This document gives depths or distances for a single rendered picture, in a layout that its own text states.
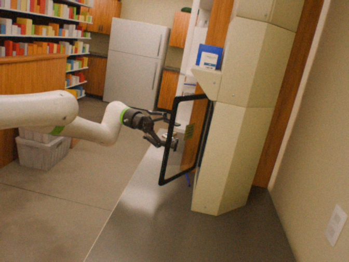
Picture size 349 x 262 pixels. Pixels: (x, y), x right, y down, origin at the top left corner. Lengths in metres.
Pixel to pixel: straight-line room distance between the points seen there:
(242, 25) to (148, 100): 5.21
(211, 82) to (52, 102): 0.54
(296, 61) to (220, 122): 0.56
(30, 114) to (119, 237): 0.49
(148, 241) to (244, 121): 0.55
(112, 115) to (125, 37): 4.81
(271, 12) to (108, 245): 0.94
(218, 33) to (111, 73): 5.00
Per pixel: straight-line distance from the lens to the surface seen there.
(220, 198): 1.19
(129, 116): 1.34
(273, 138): 1.51
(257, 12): 1.05
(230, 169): 1.14
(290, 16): 1.16
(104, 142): 1.40
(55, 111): 0.96
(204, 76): 1.03
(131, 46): 6.11
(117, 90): 6.28
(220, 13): 1.41
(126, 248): 0.99
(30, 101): 0.93
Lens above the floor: 1.60
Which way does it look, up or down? 18 degrees down
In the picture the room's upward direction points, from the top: 11 degrees clockwise
